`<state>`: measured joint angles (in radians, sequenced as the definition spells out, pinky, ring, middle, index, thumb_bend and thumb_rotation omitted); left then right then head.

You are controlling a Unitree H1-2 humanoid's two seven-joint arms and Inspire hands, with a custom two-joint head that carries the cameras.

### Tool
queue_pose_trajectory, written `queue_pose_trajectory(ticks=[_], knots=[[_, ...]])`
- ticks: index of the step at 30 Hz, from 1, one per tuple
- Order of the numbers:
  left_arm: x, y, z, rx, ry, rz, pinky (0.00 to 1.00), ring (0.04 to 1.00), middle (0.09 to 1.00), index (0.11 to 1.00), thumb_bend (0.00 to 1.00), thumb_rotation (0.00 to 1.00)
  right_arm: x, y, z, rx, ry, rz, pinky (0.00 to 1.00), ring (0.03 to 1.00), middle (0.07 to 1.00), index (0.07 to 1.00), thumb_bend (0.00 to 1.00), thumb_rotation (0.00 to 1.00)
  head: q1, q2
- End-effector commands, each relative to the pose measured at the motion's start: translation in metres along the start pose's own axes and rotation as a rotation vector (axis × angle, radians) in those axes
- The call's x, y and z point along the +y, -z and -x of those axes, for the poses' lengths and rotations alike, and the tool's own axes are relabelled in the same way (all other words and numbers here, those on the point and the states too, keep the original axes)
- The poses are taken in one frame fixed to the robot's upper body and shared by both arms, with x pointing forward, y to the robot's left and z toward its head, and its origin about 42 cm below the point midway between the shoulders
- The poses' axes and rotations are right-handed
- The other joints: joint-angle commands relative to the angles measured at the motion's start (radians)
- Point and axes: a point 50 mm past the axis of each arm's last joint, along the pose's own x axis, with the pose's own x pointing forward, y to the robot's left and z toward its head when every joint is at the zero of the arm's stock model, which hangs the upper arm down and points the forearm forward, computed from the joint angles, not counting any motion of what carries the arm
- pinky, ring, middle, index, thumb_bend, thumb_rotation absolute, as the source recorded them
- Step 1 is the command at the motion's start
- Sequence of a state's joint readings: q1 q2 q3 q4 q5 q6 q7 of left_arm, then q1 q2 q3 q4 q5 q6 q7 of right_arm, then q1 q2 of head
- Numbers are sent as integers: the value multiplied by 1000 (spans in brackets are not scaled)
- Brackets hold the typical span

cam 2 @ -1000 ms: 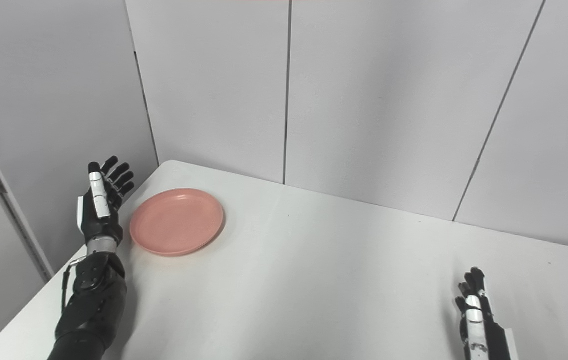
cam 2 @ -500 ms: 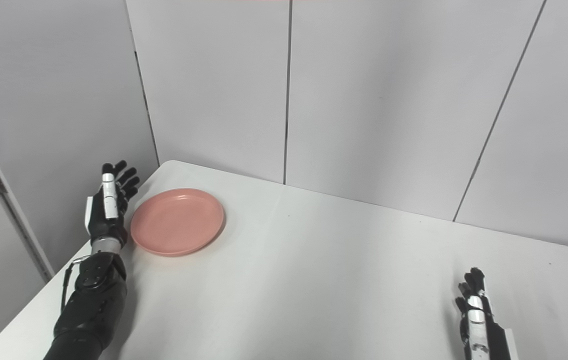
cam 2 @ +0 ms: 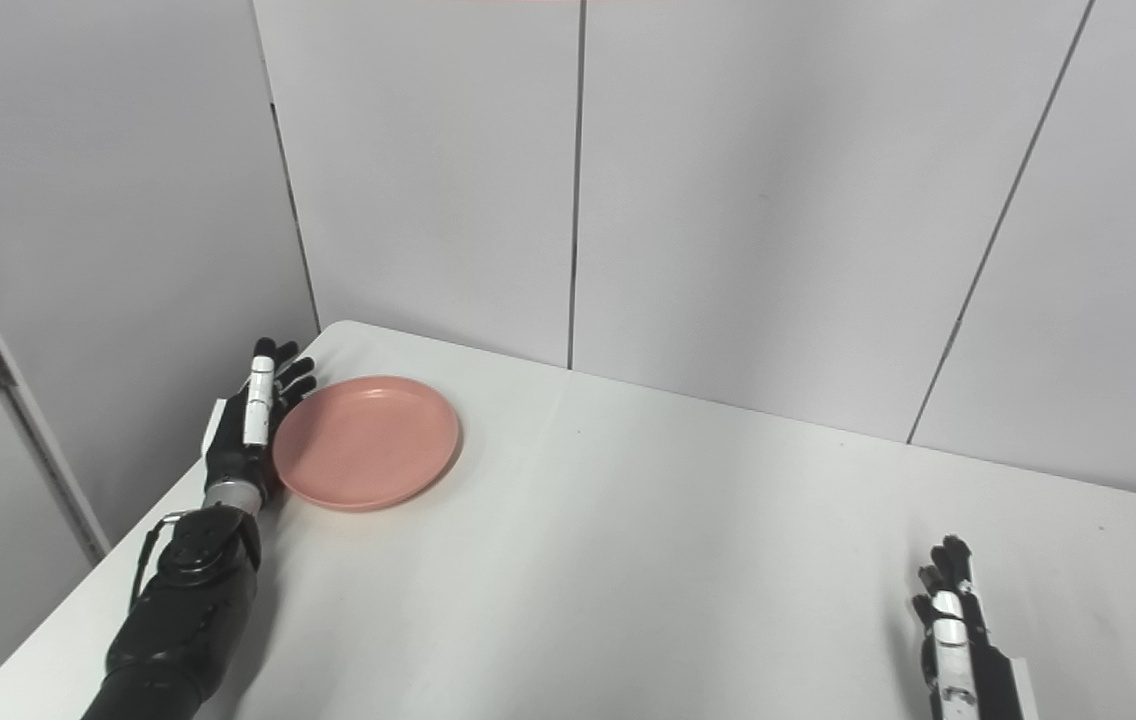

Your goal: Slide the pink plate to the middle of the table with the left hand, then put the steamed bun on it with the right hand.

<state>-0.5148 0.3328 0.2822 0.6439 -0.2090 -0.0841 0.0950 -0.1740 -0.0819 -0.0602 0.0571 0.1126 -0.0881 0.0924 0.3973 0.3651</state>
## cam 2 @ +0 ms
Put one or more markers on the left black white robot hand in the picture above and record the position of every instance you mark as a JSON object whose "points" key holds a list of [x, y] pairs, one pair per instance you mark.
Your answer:
{"points": [[246, 440]]}

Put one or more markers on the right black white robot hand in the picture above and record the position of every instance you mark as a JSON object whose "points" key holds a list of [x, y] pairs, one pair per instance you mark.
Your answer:
{"points": [[963, 650]]}

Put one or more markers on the pink round plate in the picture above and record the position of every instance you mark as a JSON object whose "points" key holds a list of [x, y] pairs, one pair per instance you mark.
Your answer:
{"points": [[366, 442]]}

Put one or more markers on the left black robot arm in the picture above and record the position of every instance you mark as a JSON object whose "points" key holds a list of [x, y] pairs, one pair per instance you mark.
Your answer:
{"points": [[183, 610]]}

